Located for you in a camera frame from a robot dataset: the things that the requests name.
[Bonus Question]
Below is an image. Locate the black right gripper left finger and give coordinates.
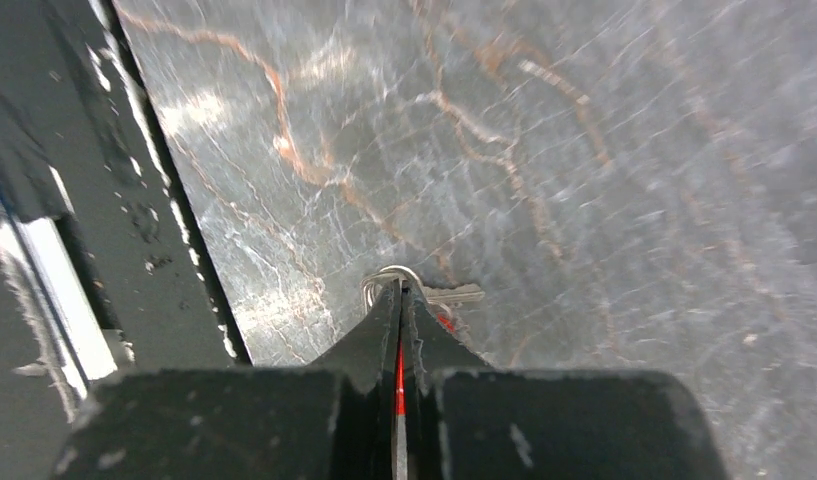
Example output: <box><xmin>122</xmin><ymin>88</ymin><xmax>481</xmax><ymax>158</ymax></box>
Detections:
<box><xmin>51</xmin><ymin>281</ymin><xmax>402</xmax><ymax>479</ymax></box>

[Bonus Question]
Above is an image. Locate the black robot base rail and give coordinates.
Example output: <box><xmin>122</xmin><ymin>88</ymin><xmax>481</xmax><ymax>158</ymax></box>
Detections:
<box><xmin>0</xmin><ymin>0</ymin><xmax>254</xmax><ymax>425</ymax></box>

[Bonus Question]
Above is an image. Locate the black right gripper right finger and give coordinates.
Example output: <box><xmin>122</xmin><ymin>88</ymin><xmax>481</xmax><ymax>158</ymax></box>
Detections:
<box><xmin>399</xmin><ymin>281</ymin><xmax>731</xmax><ymax>480</ymax></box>

